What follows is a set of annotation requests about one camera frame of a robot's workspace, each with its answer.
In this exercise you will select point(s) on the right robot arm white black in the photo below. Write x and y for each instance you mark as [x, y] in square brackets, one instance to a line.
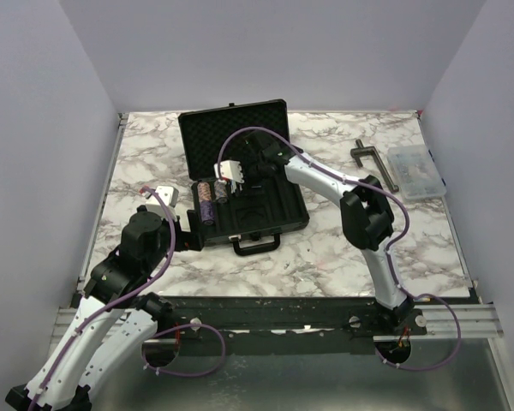
[372, 219]

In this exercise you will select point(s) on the clear plastic parts box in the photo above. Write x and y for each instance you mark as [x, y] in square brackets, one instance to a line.
[416, 173]

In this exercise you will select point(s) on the blue tan poker chip stack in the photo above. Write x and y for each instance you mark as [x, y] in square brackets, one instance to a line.
[221, 189]

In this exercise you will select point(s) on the purple poker chip stack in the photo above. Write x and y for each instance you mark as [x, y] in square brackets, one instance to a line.
[207, 214]

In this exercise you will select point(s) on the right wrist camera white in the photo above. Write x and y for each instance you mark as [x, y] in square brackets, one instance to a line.
[230, 171]

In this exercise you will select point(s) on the black poker carrying case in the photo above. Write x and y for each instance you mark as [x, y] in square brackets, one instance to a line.
[240, 192]

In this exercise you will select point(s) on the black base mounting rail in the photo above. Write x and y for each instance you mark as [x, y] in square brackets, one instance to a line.
[206, 340]

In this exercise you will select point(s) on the aluminium extrusion rail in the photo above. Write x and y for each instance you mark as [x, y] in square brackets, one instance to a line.
[356, 316]

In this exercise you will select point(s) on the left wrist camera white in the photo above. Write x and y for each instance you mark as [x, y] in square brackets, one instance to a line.
[168, 195]

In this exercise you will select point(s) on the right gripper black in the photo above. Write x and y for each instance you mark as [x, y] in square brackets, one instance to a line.
[249, 185]

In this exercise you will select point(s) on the red tan poker chip stack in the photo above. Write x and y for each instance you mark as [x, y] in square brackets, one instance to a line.
[204, 192]

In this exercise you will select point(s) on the black metal clamp tool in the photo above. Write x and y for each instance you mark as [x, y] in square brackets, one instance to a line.
[361, 151]

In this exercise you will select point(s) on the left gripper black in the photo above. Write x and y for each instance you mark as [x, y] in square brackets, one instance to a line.
[193, 240]

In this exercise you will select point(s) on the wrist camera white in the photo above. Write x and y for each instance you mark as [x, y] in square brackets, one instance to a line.
[230, 171]
[168, 195]

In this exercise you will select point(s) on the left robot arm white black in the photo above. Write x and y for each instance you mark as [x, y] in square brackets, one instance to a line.
[111, 278]

